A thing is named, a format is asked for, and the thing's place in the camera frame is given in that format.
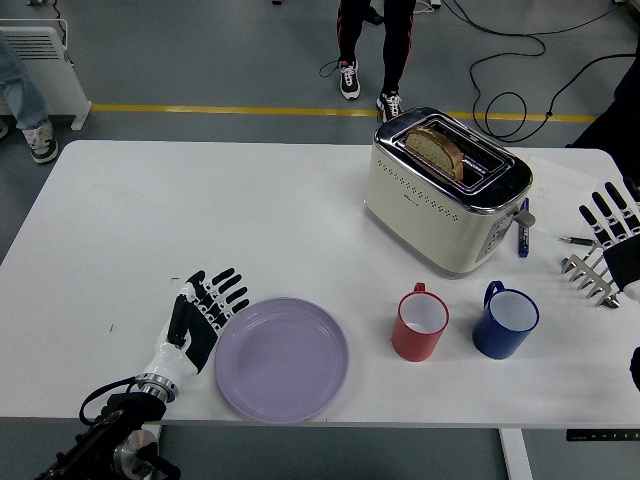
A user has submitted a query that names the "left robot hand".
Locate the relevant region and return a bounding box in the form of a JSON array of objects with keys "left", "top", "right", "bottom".
[{"left": 141, "top": 268, "right": 251, "bottom": 388}]

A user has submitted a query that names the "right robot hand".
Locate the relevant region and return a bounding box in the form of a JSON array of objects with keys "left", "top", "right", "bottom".
[{"left": 578, "top": 177, "right": 640, "bottom": 296}]

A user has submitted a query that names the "purple round plate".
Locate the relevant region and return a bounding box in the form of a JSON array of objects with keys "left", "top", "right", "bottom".
[{"left": 214, "top": 297, "right": 350, "bottom": 425}]

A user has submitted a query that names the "bread slice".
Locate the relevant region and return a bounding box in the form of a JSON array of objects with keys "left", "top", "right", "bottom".
[{"left": 403, "top": 124, "right": 465, "bottom": 181}]

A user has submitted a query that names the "silver toast rack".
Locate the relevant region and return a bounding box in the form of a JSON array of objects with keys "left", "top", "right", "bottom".
[{"left": 559, "top": 243, "right": 624, "bottom": 310}]

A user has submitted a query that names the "white paper sheet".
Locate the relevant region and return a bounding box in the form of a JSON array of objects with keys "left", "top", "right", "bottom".
[{"left": 522, "top": 153, "right": 600, "bottom": 236}]

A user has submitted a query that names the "blue marker pen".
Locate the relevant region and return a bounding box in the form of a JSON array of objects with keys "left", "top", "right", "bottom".
[{"left": 516, "top": 197, "right": 532, "bottom": 259}]

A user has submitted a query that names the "person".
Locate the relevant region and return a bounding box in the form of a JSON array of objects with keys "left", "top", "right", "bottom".
[
  {"left": 337, "top": 0, "right": 417, "bottom": 124},
  {"left": 0, "top": 34, "right": 60, "bottom": 165},
  {"left": 564, "top": 47, "right": 640, "bottom": 151}
]

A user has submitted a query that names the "blue mug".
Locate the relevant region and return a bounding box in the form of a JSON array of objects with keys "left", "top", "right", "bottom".
[{"left": 471, "top": 280, "right": 541, "bottom": 361}]

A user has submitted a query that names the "black table control panel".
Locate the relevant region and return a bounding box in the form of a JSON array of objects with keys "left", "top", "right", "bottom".
[{"left": 566, "top": 428, "right": 640, "bottom": 443}]

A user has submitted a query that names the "cream and chrome toaster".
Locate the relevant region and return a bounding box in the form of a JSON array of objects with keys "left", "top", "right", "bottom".
[{"left": 363, "top": 105, "right": 537, "bottom": 280}]

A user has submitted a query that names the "white table leg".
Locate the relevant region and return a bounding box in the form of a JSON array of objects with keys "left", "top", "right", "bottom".
[{"left": 498, "top": 428, "right": 534, "bottom": 480}]

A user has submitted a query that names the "red mug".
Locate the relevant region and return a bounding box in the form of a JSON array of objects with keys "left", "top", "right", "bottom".
[{"left": 390, "top": 282, "right": 451, "bottom": 363}]

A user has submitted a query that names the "yellow floor tape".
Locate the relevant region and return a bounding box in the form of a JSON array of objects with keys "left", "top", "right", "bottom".
[{"left": 92, "top": 103, "right": 599, "bottom": 125}]

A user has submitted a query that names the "white panel heater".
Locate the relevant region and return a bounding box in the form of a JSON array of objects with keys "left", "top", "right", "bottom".
[{"left": 0, "top": 18, "right": 93, "bottom": 132}]

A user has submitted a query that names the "long black floor cable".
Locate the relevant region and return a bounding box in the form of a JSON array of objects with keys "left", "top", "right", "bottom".
[{"left": 449, "top": 0, "right": 624, "bottom": 140}]

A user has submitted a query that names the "black heater cord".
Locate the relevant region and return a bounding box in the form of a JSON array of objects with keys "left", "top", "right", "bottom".
[{"left": 49, "top": 3, "right": 76, "bottom": 69}]

